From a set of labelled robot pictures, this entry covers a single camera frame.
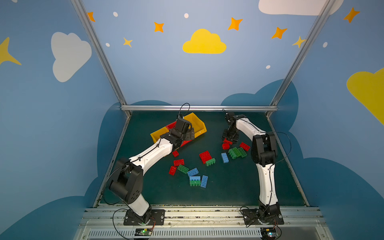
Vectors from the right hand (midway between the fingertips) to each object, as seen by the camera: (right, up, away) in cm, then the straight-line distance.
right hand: (227, 139), depth 103 cm
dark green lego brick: (-30, -18, -13) cm, 37 cm away
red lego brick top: (-1, -1, -1) cm, 2 cm away
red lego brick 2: (-37, -19, -13) cm, 43 cm away
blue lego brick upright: (-3, -12, -8) cm, 14 cm away
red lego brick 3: (-2, -5, -3) cm, 6 cm away
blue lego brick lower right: (-18, -25, -15) cm, 34 cm away
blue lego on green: (-23, -21, -19) cm, 37 cm away
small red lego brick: (-36, -9, -8) cm, 38 cm away
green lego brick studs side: (+1, -9, -8) cm, 12 cm away
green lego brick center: (-13, -14, -11) cm, 22 cm away
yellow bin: (-19, +9, +7) cm, 23 cm away
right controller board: (+13, -44, -32) cm, 55 cm away
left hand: (-28, +6, -15) cm, 32 cm away
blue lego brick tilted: (-24, -19, -15) cm, 34 cm away
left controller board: (-48, -42, -33) cm, 72 cm away
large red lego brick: (-16, -11, -8) cm, 21 cm away
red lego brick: (-33, -14, -11) cm, 38 cm away
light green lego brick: (+5, -8, -6) cm, 11 cm away
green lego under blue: (-23, -23, -20) cm, 38 cm away
